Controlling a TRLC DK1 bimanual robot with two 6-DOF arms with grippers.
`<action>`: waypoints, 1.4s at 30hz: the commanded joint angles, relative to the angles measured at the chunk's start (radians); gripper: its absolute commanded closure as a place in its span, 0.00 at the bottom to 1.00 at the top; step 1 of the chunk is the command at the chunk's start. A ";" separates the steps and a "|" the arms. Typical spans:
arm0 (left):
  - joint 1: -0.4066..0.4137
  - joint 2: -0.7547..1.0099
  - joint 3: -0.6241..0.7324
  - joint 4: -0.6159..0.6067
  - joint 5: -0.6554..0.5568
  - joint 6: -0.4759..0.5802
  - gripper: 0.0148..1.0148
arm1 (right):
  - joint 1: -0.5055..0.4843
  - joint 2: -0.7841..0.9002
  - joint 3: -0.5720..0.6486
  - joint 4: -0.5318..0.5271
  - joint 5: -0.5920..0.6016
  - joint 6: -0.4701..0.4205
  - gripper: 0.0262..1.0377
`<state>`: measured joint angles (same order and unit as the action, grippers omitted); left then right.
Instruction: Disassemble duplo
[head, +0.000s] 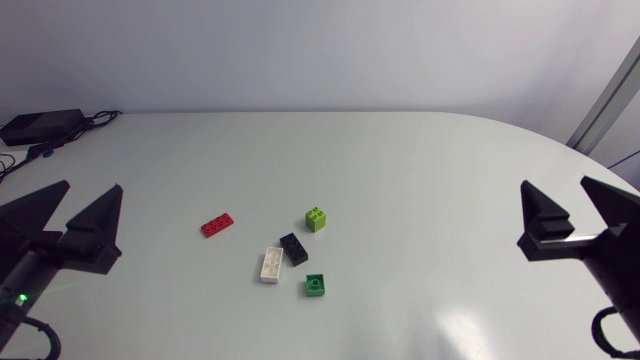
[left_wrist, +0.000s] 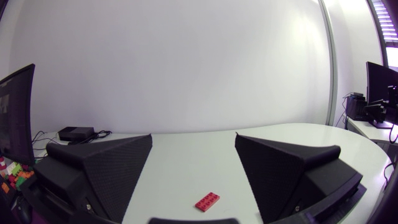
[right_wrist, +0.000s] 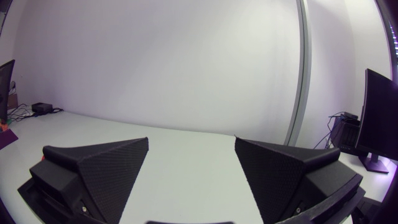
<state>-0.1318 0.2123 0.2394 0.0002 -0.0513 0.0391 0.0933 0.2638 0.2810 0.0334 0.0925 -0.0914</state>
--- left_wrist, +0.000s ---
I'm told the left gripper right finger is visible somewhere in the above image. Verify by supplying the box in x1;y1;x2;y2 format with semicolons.
234;133;364;224

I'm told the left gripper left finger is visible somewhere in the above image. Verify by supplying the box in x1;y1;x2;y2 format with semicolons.
33;133;153;224

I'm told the black power brick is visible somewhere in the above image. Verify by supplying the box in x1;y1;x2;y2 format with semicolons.
58;126;95;142

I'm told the red toy brick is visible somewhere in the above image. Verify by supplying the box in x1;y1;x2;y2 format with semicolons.
195;192;221;213

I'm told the pile of toy bricks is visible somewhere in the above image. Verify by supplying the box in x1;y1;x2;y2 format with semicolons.
0;156;35;195

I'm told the black box on side desk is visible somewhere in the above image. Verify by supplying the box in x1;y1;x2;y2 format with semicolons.
345;91;371;122

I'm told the dark screen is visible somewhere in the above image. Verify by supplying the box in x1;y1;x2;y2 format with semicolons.
0;63;36;166

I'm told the dark monitor on side desk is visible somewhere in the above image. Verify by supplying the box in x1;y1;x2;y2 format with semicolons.
365;61;398;129

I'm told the black power cable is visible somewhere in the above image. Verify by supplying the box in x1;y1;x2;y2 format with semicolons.
67;129;113;146

